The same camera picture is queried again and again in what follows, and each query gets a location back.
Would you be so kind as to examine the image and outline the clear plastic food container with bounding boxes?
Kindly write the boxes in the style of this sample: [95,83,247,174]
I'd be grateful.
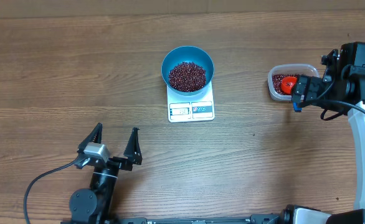
[267,63,320,101]

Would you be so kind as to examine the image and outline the blue plastic bowl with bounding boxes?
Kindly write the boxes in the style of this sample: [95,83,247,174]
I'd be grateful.
[161,46,215,95]

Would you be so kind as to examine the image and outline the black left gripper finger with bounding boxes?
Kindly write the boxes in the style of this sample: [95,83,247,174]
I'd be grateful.
[77,123,103,153]
[123,127,143,165]

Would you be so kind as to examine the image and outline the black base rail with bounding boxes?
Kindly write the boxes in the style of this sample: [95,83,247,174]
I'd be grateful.
[113,213,292,224]

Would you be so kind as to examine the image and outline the white digital kitchen scale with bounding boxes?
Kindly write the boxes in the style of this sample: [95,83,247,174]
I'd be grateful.
[167,82,215,123]

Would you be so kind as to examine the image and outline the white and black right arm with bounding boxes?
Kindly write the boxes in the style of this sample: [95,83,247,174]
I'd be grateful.
[276,42,365,224]

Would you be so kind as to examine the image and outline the red adzuki beans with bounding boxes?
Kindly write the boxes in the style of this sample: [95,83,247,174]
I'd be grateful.
[168,61,298,96]

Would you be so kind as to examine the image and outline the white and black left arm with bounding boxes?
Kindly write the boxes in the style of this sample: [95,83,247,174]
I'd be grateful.
[63,123,143,224]

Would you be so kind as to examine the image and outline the red scoop with blue handle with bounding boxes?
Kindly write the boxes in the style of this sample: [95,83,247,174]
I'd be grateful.
[280,77,302,113]

